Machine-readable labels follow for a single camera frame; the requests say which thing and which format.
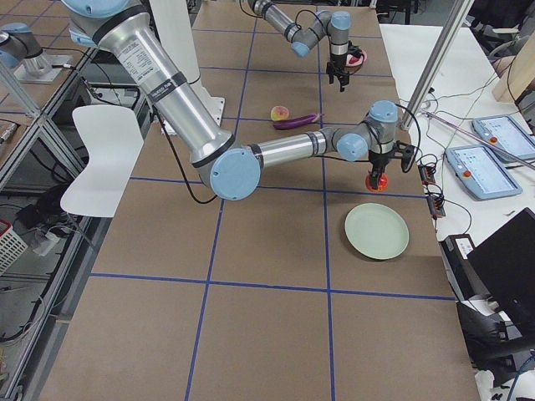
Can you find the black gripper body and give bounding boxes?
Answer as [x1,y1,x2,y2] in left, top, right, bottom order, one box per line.
[326,53,349,82]
[369,150,393,174]

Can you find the red yellow apple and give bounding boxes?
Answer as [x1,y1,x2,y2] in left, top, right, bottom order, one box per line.
[365,174,389,192]

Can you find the purple eggplant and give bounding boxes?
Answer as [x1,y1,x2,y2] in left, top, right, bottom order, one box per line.
[273,114,323,130]

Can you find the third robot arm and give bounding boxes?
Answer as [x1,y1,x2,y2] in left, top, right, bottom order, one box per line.
[1,23,72,84]

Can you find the pink plate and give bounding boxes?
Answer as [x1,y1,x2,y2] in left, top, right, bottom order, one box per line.
[345,49,368,69]

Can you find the light green plate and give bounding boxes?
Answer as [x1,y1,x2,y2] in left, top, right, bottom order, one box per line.
[344,203,410,260]

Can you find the yellow pink peach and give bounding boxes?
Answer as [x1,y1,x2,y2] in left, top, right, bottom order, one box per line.
[270,105,290,122]

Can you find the near teach pendant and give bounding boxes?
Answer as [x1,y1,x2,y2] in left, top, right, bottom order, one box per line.
[446,145,522,201]

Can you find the teach pendant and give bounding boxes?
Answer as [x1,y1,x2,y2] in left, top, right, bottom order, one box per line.
[471,114,534,160]
[446,145,522,201]

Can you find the far teach pendant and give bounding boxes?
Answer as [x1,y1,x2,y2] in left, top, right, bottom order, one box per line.
[471,114,534,160]

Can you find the black laptop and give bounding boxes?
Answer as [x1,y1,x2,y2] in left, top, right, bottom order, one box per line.
[468,207,534,325]

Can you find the white chair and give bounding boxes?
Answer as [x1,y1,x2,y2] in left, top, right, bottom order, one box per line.
[60,104,144,217]

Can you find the white plastic basket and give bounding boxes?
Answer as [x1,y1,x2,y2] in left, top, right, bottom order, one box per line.
[0,220,28,274]

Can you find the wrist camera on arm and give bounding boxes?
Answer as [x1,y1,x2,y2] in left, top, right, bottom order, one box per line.
[392,140,417,173]
[347,41,363,64]

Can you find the aluminium frame post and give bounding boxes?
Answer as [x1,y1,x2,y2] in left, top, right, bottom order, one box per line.
[400,0,474,131]

